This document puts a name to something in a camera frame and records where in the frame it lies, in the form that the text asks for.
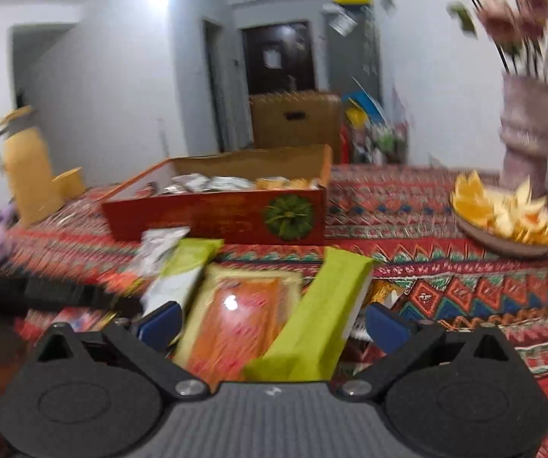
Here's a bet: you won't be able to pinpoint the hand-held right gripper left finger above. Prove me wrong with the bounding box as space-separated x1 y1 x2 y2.
34 300 209 402

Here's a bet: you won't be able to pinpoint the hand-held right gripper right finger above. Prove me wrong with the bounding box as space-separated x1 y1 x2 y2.
335 302 514 400

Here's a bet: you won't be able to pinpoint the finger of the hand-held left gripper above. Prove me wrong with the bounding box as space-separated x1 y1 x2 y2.
21 274 143 316

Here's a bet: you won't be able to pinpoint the lime green snack bar packet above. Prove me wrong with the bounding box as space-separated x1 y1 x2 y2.
244 247 376 382

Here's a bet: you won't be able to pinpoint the red cardboard box green flower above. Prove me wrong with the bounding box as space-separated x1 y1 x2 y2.
101 144 334 246

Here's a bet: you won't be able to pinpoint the green and white snack packet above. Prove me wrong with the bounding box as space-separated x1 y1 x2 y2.
139 237 224 344

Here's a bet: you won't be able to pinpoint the silver white snack packet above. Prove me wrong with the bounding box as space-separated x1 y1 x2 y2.
138 227 191 280

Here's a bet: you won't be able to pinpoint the yellow cup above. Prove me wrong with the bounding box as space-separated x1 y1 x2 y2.
52 167 86 198

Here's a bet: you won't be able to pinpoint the yellow thermos jug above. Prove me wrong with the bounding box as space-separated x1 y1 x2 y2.
0 105 65 227

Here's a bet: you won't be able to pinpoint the brown round plate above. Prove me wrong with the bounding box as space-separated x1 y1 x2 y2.
450 191 548 261

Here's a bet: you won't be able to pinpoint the bowl of yellow chips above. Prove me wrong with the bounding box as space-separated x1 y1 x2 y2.
450 169 548 244

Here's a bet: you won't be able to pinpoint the storage rack with bottles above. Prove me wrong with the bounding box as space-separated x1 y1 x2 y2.
343 119 408 164

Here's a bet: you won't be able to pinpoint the brown cardboard crate with slot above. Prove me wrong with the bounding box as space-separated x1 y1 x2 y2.
249 93 342 150

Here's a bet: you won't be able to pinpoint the blue plastic item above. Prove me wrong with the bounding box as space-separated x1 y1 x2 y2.
345 88 384 120

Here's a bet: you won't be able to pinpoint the pink ribbed vase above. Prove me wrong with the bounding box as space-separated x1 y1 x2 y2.
499 74 548 196

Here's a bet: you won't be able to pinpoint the grey side door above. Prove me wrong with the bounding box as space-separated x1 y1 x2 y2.
202 18 229 151

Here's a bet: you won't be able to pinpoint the grey refrigerator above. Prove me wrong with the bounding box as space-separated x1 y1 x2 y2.
324 4 382 96

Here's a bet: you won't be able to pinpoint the dark brown entrance door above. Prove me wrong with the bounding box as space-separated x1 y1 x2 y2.
242 21 315 96

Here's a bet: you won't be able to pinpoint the paper sheet on refrigerator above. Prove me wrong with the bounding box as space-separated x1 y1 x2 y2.
330 10 356 35

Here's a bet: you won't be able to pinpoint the dried pink roses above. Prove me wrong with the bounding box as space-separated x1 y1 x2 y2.
422 0 548 87

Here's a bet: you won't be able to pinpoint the orange packet yellow frame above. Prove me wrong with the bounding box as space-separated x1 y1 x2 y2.
174 263 303 387

